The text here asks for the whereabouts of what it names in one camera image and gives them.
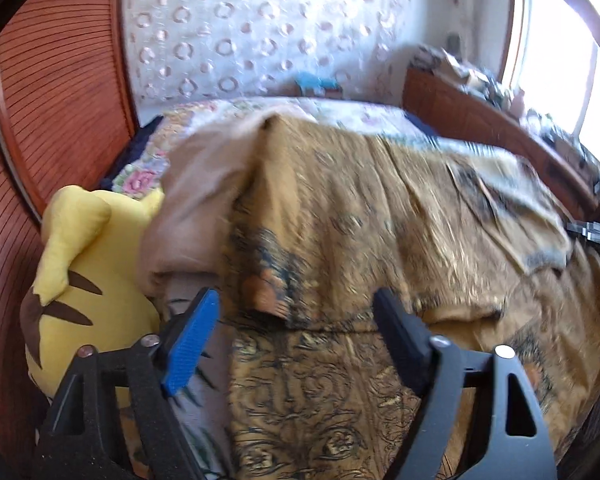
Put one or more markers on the long wooden cabinet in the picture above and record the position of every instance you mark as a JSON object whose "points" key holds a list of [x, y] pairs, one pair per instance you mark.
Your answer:
{"points": [[455, 105]]}

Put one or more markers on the mustard patterned shirt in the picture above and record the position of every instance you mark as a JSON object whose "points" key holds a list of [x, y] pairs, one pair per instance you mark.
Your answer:
{"points": [[355, 210]]}

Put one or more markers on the wooden louvered wardrobe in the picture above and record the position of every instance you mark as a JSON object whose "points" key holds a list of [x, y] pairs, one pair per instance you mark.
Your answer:
{"points": [[55, 85]]}

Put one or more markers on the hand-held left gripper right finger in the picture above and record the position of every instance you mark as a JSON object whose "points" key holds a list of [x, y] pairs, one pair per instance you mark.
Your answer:
{"points": [[400, 335]]}

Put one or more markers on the floral quilt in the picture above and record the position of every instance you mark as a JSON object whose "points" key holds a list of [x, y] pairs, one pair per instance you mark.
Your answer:
{"points": [[340, 112]]}

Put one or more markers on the wooden framed window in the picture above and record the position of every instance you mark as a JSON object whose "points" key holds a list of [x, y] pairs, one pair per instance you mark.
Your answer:
{"points": [[555, 60]]}

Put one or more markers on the open cardboard box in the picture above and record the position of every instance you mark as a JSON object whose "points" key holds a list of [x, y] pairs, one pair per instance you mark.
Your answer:
{"points": [[462, 70]]}

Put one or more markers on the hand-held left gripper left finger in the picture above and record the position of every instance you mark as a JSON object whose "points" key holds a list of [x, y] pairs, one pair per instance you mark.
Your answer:
{"points": [[192, 345]]}

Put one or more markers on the blue box behind bed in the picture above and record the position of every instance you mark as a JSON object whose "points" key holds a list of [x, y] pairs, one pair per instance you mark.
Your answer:
{"points": [[312, 82]]}

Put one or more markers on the sheer circle-patterned curtain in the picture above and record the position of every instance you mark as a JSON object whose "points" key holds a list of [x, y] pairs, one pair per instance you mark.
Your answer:
{"points": [[255, 25]]}

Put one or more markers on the yellow plush toy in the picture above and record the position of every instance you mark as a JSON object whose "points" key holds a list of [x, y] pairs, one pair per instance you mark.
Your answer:
{"points": [[95, 260]]}

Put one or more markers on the dark oval ornament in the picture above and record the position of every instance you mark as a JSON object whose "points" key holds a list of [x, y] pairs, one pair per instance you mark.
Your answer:
{"points": [[453, 43]]}

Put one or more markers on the pink thermos bottle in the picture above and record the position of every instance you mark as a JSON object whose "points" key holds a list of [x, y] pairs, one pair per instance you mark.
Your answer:
{"points": [[517, 102]]}

